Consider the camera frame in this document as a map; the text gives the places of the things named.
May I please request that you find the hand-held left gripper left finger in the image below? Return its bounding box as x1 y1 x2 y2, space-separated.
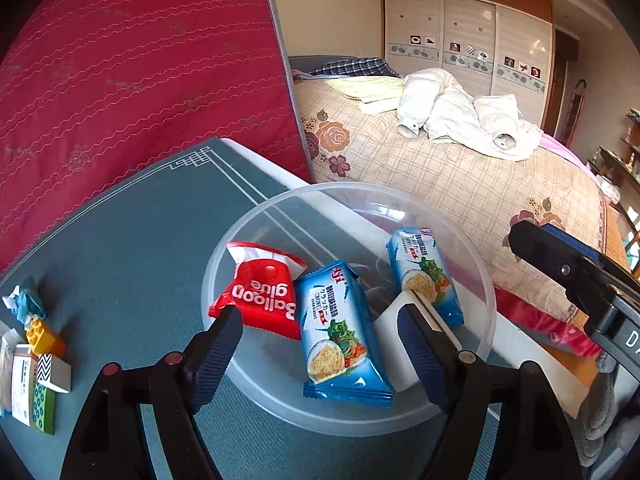
60 304 244 480

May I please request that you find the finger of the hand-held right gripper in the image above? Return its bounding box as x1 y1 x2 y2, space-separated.
509 220 621 311
545 225 640 293

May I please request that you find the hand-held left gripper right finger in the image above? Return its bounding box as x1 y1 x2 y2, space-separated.
396 302 586 480

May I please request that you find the white rectangular box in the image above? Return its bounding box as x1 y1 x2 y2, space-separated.
372 292 463 393

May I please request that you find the small blue cracker packet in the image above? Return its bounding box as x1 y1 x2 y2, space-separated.
385 227 465 326

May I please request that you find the red snack packet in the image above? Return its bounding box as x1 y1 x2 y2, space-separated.
207 241 308 342

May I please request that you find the large blue cracker packet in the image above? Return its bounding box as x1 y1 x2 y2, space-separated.
293 259 394 409

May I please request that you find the clear plastic bowl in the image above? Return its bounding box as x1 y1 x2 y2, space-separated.
201 183 497 436

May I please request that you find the yellow and orange toy block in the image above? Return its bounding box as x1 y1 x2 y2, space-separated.
25 316 67 358

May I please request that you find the blue face mask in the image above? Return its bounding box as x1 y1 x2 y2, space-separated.
2 282 48 331

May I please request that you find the person's right hand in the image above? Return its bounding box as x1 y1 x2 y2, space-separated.
575 355 622 456

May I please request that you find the red patterned cloth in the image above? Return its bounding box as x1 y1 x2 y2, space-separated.
495 290 606 358

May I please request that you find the dark wooden shelf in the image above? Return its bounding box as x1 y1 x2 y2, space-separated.
585 110 640 271

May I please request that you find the pink blanket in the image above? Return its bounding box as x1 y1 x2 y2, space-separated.
540 132 601 186

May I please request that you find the bed with floral checked sheet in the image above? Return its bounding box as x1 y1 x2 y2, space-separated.
290 55 631 311

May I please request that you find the dark green table mat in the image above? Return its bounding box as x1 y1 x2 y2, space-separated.
0 136 501 480

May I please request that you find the white padded jacket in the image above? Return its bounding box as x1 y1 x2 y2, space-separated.
396 67 544 162

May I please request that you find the black and white zigzag box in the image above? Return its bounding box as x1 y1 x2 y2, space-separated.
36 353 72 393

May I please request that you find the green dotted box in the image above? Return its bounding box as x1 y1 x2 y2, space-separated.
29 385 57 435

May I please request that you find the dark wooden door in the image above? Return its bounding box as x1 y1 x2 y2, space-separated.
542 30 581 146

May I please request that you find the clear plastic packet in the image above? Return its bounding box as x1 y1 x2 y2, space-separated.
0 330 21 418

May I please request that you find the pale yellow cloth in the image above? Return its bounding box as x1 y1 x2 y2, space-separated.
325 76 406 115

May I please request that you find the white and wooden wardrobe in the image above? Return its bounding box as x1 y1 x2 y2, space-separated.
379 0 556 131

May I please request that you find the blue plaid cloth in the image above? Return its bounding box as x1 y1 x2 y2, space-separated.
309 58 401 79

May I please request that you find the red quilted mattress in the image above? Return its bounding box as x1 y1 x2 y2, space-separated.
0 0 317 273

